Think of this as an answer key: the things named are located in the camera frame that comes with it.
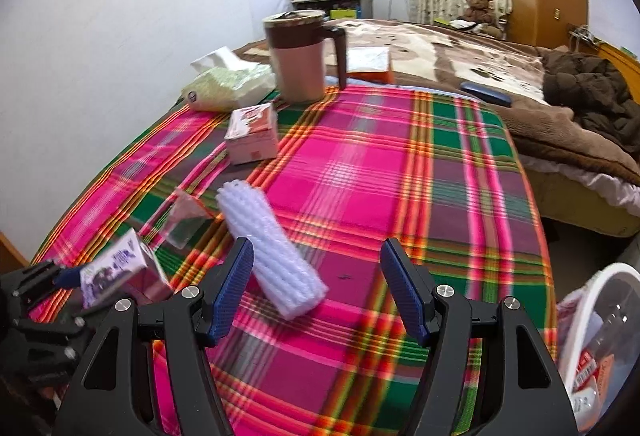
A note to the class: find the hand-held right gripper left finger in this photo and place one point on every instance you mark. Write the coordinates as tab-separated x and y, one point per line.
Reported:
235	288

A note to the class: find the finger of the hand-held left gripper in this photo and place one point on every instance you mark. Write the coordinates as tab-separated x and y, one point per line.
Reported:
90	311
70	277

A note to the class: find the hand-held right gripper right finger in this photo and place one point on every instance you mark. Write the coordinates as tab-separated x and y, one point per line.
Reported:
402	288

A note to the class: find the purple milk carton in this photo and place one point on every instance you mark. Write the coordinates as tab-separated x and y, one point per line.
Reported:
120	266

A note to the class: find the white foam net sleeve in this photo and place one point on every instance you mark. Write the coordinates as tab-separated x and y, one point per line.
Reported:
275	246

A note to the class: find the white trash bin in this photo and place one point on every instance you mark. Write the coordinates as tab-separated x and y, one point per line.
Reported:
575	341

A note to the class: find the low wooden cabinet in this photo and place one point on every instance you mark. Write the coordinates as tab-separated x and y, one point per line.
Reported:
12	248

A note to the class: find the clear plastic wrapper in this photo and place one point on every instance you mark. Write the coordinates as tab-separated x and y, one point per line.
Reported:
187	218

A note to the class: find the pink plaid tablecloth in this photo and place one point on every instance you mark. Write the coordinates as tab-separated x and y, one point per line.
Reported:
360	166

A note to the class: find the pink carton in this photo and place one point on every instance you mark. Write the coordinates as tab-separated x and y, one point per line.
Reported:
252	134

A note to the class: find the bed mattress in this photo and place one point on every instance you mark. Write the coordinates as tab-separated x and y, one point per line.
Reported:
575	206

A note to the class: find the soft tissue pack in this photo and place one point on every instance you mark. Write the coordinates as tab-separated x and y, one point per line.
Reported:
230	84

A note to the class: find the dark remote control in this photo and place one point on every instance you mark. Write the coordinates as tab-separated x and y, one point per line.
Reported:
485	93

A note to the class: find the orange tissue box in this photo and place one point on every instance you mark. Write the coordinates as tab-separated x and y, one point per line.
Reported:
367	64

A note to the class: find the brown and pink jug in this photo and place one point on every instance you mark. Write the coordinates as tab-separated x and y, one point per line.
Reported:
297	61

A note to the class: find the brown printed blanket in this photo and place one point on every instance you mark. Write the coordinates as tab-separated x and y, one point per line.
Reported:
500	61

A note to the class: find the dark brown coat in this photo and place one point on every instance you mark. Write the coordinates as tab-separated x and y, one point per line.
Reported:
585	86

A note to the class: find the teddy bear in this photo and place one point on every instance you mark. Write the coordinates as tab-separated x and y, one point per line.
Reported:
480	9

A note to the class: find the cluttered side desk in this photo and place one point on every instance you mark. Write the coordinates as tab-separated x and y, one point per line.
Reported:
330	6

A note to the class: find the wooden headboard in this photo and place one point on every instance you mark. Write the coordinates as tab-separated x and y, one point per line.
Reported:
620	56

